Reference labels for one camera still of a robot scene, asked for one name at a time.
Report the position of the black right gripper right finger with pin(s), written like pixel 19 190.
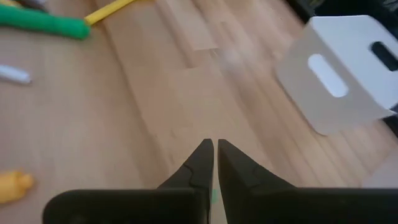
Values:
pixel 248 202

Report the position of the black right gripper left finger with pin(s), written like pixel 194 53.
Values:
pixel 189 205

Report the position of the fat yellow highlighter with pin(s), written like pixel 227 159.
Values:
pixel 12 186

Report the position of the yellow marker with black print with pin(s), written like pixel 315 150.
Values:
pixel 105 11

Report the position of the orange and white marker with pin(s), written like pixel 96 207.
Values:
pixel 14 74

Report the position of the green highlighter marker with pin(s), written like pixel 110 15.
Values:
pixel 43 21

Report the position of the white plastic bin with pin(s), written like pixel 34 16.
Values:
pixel 295 93

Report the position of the black aluminium table frame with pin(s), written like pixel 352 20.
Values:
pixel 300 9

